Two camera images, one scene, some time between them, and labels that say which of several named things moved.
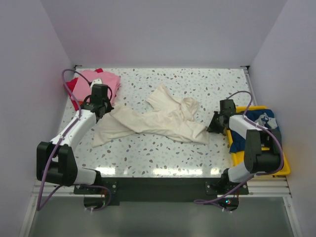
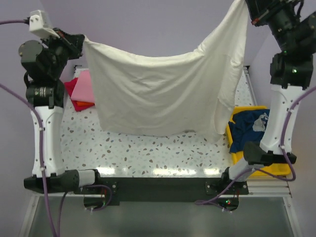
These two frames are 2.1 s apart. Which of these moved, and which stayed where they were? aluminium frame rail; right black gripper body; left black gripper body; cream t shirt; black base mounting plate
Moved: right black gripper body; left black gripper body; cream t shirt
Stayed: black base mounting plate; aluminium frame rail
